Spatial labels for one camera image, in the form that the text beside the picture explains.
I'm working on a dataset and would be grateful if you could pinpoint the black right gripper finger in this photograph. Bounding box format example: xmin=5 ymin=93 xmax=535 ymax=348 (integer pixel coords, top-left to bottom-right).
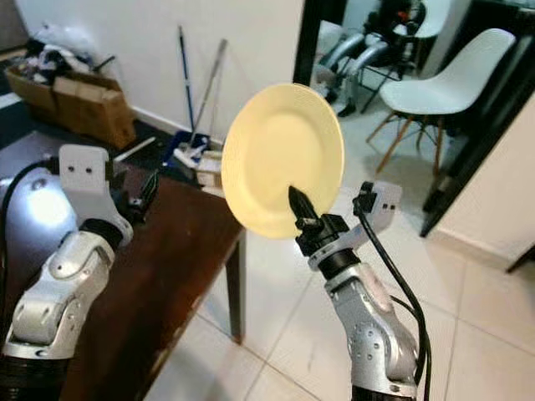
xmin=288 ymin=185 xmax=320 ymax=231

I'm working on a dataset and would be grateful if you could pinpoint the yellow round plate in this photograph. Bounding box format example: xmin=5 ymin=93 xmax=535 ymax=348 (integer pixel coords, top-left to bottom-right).
xmin=221 ymin=84 xmax=345 ymax=241

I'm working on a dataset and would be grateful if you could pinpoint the white stick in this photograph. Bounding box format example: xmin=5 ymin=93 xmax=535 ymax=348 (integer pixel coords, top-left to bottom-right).
xmin=115 ymin=136 xmax=158 ymax=161

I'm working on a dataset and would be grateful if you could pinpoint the small cardboard box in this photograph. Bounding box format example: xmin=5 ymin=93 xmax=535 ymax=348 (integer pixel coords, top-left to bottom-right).
xmin=195 ymin=149 xmax=225 ymax=188

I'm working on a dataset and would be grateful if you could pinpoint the dark wooden table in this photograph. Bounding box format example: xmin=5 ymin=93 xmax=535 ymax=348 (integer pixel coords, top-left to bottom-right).
xmin=0 ymin=129 xmax=248 ymax=401

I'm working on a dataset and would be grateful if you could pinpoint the large brown cardboard box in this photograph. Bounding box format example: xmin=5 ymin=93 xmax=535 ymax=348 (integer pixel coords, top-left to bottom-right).
xmin=50 ymin=75 xmax=137 ymax=151
xmin=4 ymin=65 xmax=59 ymax=116

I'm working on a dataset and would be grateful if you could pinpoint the pile of plastic bags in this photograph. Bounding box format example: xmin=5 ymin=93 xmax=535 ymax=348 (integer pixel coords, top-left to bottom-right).
xmin=27 ymin=23 xmax=110 ymax=80

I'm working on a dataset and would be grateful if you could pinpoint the white chair with wooden legs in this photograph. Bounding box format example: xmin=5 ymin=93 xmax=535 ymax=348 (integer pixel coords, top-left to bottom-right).
xmin=366 ymin=28 xmax=517 ymax=176
xmin=410 ymin=0 xmax=452 ymax=43

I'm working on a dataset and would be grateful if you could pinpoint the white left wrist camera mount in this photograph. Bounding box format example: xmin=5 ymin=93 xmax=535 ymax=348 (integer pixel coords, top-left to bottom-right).
xmin=59 ymin=144 xmax=135 ymax=247

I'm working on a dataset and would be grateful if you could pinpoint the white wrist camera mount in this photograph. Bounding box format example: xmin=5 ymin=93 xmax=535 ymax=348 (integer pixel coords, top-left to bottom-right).
xmin=308 ymin=180 xmax=404 ymax=270
xmin=59 ymin=144 xmax=135 ymax=247

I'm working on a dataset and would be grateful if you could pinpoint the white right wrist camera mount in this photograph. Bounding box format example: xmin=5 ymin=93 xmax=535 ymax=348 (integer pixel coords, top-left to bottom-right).
xmin=308 ymin=180 xmax=404 ymax=270

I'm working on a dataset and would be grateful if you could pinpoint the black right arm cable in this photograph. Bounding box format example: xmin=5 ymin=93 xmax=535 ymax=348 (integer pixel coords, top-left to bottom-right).
xmin=353 ymin=192 xmax=434 ymax=401

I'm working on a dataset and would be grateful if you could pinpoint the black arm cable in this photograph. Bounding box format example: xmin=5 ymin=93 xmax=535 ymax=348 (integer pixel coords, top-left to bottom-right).
xmin=0 ymin=159 xmax=61 ymax=277
xmin=353 ymin=192 xmax=434 ymax=401

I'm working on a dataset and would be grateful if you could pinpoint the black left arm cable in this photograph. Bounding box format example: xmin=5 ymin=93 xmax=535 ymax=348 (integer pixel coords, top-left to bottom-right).
xmin=0 ymin=159 xmax=61 ymax=277

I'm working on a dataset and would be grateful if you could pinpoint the blue mop handle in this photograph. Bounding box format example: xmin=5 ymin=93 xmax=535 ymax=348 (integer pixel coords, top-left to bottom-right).
xmin=177 ymin=25 xmax=196 ymax=135

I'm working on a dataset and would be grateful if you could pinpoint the grey broom handle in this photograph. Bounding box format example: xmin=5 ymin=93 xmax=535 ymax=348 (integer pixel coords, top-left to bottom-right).
xmin=194 ymin=38 xmax=228 ymax=139

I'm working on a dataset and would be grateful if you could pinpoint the dark door frame post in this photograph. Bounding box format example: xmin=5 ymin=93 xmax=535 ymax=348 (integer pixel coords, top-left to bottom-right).
xmin=293 ymin=0 xmax=348 ymax=87

